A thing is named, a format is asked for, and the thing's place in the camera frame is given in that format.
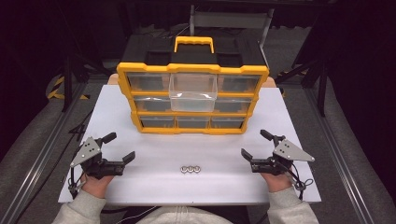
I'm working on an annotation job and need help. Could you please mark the person's right hand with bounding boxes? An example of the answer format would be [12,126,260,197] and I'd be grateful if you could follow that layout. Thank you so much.
[260,171,293,193]

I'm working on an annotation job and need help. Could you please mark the yellow black organizer cabinet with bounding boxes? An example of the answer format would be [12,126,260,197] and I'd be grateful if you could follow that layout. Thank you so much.
[116,35,270,135]

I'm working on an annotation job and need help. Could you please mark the grey metal folding chair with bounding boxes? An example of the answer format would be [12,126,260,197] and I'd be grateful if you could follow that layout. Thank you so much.
[189,4,276,49]

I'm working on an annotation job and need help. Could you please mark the aluminium floor rail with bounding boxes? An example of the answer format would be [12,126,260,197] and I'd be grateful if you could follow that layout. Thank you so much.
[0,83,91,224]
[303,87,379,224]

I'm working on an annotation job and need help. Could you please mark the person's left hand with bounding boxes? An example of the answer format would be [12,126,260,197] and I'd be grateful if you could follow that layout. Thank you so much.
[81,172,116,200]

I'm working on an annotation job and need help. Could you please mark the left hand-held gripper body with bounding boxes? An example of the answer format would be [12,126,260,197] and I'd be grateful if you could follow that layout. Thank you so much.
[69,136,126,180]

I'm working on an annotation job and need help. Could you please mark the clear plastic drawer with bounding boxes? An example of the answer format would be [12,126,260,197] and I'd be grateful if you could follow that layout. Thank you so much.
[168,73,219,113]

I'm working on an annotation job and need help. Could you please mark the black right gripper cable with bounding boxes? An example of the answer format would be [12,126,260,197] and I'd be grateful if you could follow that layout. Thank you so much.
[287,161,315,201]

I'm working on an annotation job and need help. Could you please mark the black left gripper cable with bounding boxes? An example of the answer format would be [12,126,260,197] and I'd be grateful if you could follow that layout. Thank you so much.
[67,166,88,200]

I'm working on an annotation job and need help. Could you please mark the thin white cable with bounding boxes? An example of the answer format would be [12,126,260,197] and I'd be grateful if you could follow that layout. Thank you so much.
[116,204,160,224]

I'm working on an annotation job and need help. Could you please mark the person's grey hoodie torso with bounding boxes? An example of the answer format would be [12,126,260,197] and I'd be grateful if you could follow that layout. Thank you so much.
[130,204,234,224]

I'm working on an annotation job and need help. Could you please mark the set of closed small bins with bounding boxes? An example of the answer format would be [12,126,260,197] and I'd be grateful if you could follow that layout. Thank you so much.
[125,72,262,129]

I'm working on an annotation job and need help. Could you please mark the black metal stand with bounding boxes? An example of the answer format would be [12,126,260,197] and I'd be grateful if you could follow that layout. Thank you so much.
[275,46,329,118]
[59,0,106,114]

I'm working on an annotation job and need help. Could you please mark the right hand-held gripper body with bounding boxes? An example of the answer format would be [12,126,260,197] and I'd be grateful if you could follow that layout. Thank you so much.
[250,133,316,176]

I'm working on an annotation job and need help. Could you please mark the yellow black hazard tape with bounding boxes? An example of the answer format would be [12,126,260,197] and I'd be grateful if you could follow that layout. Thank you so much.
[46,76,92,101]

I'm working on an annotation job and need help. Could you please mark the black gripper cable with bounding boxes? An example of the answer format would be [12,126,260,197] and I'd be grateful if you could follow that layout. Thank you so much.
[287,161,315,201]
[67,166,88,200]

